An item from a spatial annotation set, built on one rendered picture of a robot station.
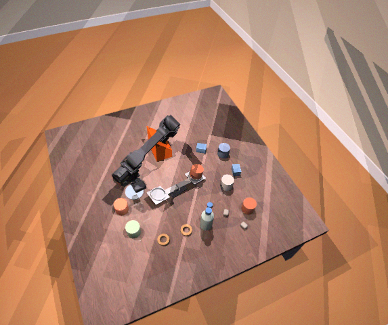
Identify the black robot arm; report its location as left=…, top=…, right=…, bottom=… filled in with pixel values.
left=112, top=114, right=180, bottom=187

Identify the light blue cylinder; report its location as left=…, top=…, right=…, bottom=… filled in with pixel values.
left=217, top=143, right=230, bottom=158

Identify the small blue block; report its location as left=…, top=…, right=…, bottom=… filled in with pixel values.
left=196, top=143, right=207, bottom=154
left=232, top=164, right=242, bottom=176

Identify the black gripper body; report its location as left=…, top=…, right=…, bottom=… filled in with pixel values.
left=128, top=170, right=146, bottom=193

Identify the orange cylinder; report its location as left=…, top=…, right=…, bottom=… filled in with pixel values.
left=242, top=198, right=257, bottom=215

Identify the pale grey bottle with blue cap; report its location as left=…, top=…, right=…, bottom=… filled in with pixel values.
left=200, top=207, right=214, bottom=231

